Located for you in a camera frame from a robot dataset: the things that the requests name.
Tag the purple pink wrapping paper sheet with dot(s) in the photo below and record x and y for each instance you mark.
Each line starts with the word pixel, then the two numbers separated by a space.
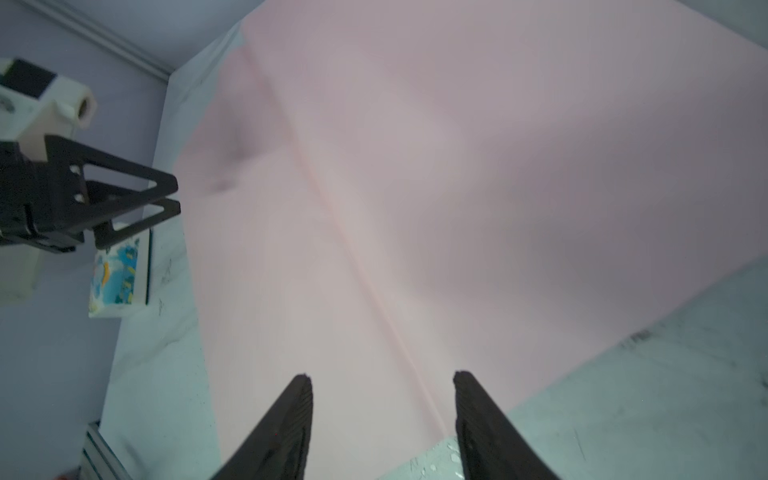
pixel 381 193

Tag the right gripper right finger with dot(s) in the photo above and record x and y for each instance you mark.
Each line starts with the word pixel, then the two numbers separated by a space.
pixel 490 447

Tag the colourful tissue pack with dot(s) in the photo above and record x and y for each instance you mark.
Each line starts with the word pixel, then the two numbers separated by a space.
pixel 119 285

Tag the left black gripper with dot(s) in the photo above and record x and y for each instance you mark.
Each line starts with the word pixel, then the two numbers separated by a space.
pixel 78 188

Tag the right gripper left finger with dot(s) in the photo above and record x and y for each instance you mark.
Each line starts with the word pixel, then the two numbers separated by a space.
pixel 277 448

